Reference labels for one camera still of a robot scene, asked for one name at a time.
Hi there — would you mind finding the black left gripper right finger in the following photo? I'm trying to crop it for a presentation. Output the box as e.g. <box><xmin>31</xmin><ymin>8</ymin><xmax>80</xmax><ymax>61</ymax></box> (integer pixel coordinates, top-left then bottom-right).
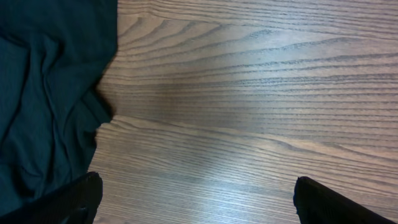
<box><xmin>293</xmin><ymin>176</ymin><xmax>395</xmax><ymax>224</ymax></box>

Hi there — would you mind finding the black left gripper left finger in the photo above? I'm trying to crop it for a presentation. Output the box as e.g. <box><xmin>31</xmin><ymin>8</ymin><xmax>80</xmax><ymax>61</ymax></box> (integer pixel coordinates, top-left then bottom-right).
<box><xmin>1</xmin><ymin>172</ymin><xmax>103</xmax><ymax>224</ymax></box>

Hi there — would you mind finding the black garment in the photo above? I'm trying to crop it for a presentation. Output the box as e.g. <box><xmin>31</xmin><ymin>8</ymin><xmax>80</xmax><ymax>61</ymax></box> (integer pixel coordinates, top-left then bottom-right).
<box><xmin>1</xmin><ymin>0</ymin><xmax>118</xmax><ymax>215</ymax></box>

